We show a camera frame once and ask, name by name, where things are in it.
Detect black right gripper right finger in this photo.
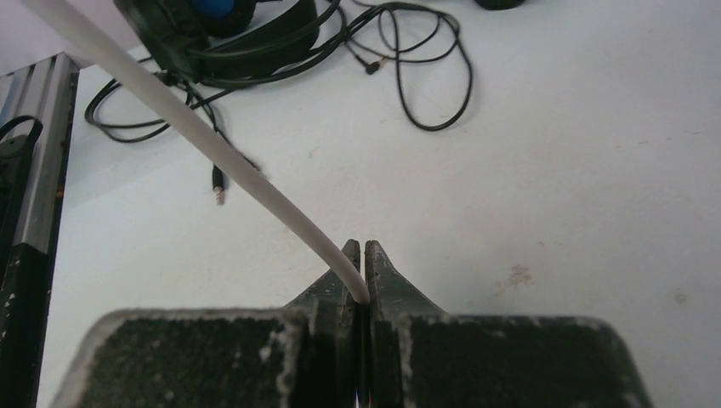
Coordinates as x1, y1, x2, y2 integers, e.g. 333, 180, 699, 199
363, 241, 652, 407

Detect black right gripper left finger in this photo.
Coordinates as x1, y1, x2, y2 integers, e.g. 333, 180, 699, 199
52, 271, 361, 407

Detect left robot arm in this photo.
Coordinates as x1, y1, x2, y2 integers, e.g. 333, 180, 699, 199
1, 115, 43, 227

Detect blue black headphones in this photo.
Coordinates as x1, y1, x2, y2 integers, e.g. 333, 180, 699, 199
115, 0, 344, 89

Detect black cable with two plugs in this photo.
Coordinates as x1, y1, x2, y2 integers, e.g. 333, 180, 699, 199
84, 73, 263, 206

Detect aluminium frame rail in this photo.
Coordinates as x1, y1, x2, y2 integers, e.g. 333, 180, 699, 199
1, 54, 79, 253

